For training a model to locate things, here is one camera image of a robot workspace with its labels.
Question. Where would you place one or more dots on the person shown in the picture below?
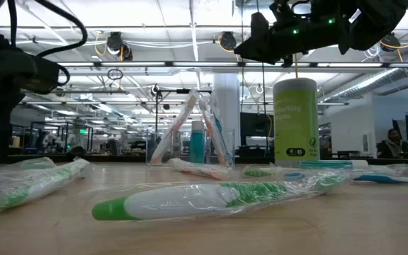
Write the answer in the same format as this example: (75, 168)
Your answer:
(391, 145)

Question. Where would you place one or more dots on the green disinfecting wipes canister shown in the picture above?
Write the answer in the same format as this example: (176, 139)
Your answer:
(296, 124)

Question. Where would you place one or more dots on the green toothbrush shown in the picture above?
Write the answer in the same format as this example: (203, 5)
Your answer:
(175, 202)
(257, 173)
(30, 187)

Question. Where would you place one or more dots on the blue toothbrush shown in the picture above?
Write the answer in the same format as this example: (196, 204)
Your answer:
(221, 129)
(381, 178)

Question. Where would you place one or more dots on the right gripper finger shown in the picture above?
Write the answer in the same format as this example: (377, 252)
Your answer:
(257, 51)

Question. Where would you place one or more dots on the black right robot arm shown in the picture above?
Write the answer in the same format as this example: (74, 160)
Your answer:
(374, 21)

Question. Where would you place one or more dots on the clear plastic organizer holder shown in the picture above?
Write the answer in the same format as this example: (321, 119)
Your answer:
(181, 152)

